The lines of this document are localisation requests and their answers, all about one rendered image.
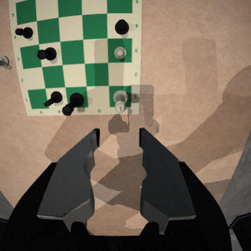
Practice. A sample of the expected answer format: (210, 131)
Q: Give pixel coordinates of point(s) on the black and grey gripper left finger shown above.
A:
(61, 195)

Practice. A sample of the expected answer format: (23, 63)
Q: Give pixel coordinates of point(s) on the white pawn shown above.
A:
(120, 52)

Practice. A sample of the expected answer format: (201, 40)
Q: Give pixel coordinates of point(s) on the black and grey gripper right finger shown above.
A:
(178, 201)

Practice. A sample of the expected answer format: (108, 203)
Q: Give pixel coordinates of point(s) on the green and cream chessboard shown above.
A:
(83, 34)

